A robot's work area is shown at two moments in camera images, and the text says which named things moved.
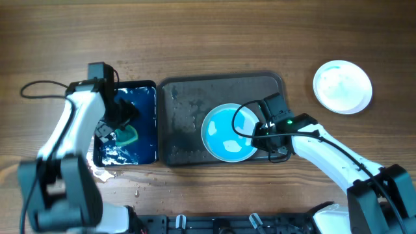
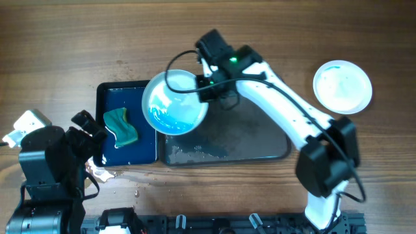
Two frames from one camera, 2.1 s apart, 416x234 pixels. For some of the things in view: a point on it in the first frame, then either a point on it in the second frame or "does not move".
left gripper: [105, 131] -> [89, 143]
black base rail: [225, 224] does not move
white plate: [219, 138] -> [172, 113]
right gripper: [259, 143] -> [205, 95]
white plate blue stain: [342, 87] does not move
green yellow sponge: [127, 135] does not move
